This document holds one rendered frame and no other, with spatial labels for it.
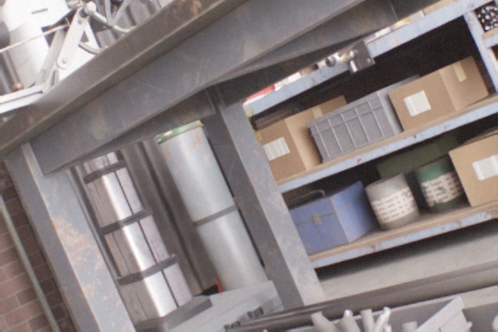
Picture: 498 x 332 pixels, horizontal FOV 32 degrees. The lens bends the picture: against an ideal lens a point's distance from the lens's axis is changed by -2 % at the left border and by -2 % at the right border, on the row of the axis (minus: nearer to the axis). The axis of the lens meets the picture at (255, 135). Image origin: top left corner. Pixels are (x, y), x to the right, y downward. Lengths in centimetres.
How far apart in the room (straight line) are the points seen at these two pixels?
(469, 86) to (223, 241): 126
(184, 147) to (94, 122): 212
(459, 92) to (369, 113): 38
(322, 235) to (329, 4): 260
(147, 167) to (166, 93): 315
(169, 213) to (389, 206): 152
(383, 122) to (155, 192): 164
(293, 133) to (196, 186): 48
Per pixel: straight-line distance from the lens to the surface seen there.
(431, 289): 178
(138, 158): 466
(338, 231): 373
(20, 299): 464
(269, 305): 246
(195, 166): 381
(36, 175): 192
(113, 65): 149
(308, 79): 349
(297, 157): 369
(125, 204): 258
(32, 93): 175
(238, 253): 383
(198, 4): 131
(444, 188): 348
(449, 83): 323
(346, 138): 353
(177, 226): 476
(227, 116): 226
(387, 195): 357
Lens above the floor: 62
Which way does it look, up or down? 1 degrees up
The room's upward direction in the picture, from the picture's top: 24 degrees counter-clockwise
